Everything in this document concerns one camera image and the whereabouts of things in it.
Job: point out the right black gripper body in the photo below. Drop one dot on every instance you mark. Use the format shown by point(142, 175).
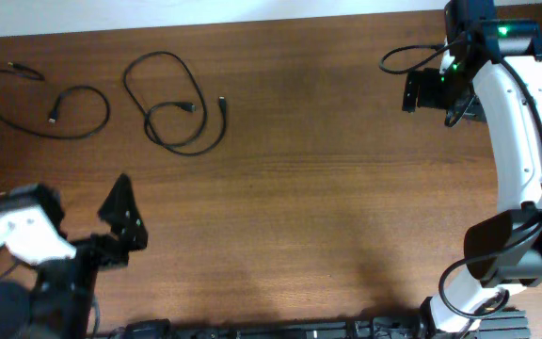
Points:
point(439, 90)

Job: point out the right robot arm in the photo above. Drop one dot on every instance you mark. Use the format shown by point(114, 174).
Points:
point(491, 71)

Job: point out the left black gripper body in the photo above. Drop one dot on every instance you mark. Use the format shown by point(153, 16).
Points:
point(90, 252)

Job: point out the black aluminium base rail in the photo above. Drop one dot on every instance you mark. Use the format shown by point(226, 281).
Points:
point(327, 329)

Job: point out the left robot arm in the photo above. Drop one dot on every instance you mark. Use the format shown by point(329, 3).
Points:
point(62, 298)

